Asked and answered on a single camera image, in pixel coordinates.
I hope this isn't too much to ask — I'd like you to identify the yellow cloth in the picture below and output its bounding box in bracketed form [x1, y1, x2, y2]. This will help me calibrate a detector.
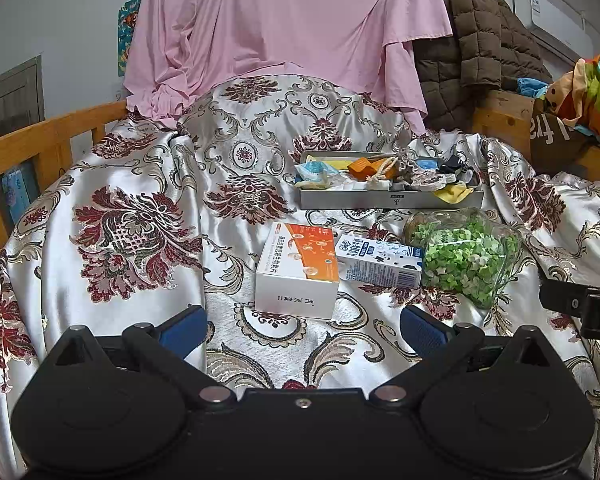
[434, 182, 474, 205]

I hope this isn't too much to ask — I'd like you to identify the light blue white cloth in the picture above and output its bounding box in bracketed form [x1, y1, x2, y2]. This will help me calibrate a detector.
[294, 160, 341, 190]

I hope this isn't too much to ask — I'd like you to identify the bag of green paper stars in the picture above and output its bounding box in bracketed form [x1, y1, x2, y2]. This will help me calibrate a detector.
[404, 208, 521, 309]

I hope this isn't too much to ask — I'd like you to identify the blue white milk carton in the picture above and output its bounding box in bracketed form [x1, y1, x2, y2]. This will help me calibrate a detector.
[335, 234, 424, 288]

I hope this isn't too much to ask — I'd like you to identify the floral satin bedspread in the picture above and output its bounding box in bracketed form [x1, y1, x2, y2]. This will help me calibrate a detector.
[0, 75, 600, 479]

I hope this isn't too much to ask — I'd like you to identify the orange white medicine box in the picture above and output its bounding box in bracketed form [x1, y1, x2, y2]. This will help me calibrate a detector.
[254, 221, 339, 321]

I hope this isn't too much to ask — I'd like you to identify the brown lettered bag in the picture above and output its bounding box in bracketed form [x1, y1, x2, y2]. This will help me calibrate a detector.
[530, 99, 590, 174]

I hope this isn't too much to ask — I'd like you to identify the grey tray with parrot picture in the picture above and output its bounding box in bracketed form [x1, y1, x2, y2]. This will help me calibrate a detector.
[297, 151, 484, 210]

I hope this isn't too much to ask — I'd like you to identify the colourful cartoon blanket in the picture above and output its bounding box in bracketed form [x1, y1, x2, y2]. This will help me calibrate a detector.
[545, 55, 600, 141]

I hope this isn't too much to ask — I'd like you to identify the brown quilted jacket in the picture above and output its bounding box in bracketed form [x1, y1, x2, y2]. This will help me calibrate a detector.
[413, 0, 553, 132]

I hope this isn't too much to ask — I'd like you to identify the white air conditioner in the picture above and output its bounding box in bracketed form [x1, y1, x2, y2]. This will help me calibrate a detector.
[513, 0, 594, 62]

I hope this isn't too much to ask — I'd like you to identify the pink hanging sheet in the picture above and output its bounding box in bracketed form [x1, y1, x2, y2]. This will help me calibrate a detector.
[124, 0, 452, 133]

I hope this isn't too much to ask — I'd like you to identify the wooden bed frame right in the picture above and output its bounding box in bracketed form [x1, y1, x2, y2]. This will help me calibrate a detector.
[471, 90, 600, 181]

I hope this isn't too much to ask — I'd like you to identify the orange wooden bed rail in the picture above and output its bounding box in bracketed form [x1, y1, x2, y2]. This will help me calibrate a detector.
[0, 101, 126, 249]

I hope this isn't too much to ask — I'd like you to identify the colourful wall poster left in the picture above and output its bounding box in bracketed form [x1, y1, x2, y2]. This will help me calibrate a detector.
[117, 0, 142, 77]

